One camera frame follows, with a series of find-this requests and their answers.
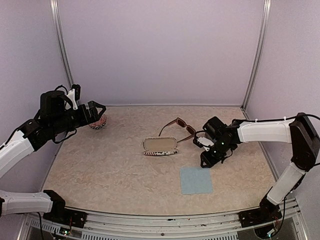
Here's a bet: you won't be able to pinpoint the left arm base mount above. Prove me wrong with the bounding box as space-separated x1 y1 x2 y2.
43 190 87 229

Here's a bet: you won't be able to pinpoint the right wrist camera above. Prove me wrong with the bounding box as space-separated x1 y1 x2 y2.
193 136 214 152

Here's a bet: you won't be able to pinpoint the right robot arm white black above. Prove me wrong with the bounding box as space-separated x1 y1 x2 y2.
193 112 320 222

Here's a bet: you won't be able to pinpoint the newspaper print glasses case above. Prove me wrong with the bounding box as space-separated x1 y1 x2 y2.
142 137 178 157

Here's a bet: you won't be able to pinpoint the aluminium front rail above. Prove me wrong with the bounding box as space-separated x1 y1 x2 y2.
17 208 308 240

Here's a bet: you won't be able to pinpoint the right aluminium corner post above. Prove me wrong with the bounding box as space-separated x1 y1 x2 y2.
241 0 272 111

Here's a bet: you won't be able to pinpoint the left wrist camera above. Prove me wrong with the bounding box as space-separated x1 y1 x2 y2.
71 84 81 101

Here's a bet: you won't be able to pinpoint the aluminium corner post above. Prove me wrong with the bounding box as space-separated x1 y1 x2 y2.
49 0 75 88
241 0 272 111

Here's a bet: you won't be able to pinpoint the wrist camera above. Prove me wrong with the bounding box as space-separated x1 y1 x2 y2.
71 84 81 101
193 136 214 152

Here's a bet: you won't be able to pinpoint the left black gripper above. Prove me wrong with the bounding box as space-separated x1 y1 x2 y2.
49 100 106 135

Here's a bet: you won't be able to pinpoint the brown sunglasses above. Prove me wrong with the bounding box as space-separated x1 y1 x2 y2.
158 117 196 143

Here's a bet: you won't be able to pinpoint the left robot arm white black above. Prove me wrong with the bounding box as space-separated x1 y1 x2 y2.
0 85 107 223

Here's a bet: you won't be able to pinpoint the blue cleaning cloth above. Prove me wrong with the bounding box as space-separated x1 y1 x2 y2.
180 167 214 195

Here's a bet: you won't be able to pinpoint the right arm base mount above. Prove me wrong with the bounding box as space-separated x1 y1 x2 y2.
238 195 283 228

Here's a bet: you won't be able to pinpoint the left aluminium corner post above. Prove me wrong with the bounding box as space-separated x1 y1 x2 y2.
49 0 75 88

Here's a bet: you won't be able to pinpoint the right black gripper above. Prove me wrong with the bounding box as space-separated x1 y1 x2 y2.
200 138 233 168

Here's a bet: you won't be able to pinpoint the red white patterned bowl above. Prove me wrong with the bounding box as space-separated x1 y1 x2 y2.
89 114 107 130

